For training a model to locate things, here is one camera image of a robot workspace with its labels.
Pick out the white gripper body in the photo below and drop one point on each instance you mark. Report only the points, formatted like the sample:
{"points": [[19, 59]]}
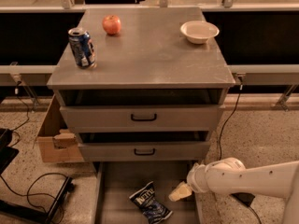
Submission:
{"points": [[194, 180]]}

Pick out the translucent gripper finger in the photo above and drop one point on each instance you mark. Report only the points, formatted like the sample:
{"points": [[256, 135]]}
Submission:
{"points": [[182, 191]]}

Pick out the blue chip bag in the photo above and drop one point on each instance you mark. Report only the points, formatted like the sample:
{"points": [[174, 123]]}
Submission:
{"points": [[145, 200]]}

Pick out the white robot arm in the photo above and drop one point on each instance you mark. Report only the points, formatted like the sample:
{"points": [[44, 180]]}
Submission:
{"points": [[230, 176]]}

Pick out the grey middle drawer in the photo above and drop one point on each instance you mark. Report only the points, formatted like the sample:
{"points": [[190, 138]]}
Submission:
{"points": [[165, 151]]}

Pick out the grey open bottom drawer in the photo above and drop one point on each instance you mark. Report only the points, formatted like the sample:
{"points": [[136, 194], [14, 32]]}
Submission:
{"points": [[117, 181]]}

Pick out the grey top drawer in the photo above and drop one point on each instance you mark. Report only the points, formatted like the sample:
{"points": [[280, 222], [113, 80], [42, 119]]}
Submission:
{"points": [[170, 118]]}

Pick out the black power adapter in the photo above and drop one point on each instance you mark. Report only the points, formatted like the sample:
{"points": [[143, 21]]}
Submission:
{"points": [[244, 198]]}

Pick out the cardboard box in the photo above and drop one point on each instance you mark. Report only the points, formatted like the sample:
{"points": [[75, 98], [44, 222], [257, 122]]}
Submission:
{"points": [[56, 143]]}

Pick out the white bowl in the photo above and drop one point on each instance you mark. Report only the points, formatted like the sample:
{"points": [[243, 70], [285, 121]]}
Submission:
{"points": [[198, 32]]}

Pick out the blue soda can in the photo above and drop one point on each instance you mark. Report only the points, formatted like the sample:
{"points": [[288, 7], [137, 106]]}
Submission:
{"points": [[82, 47]]}

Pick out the black floor stand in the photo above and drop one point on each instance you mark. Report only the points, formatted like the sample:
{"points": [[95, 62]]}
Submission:
{"points": [[37, 214]]}

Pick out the red apple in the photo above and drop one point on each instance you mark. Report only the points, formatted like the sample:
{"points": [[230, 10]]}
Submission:
{"points": [[111, 24]]}

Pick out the black middle drawer handle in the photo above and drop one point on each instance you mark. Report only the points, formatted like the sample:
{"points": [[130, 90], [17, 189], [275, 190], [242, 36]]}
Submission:
{"points": [[144, 152]]}

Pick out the black drawer handle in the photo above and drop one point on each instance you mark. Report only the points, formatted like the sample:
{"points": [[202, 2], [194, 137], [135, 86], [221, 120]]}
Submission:
{"points": [[144, 152], [143, 119]]}

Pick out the black top drawer handle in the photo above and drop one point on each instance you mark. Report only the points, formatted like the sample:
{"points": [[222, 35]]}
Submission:
{"points": [[143, 119]]}

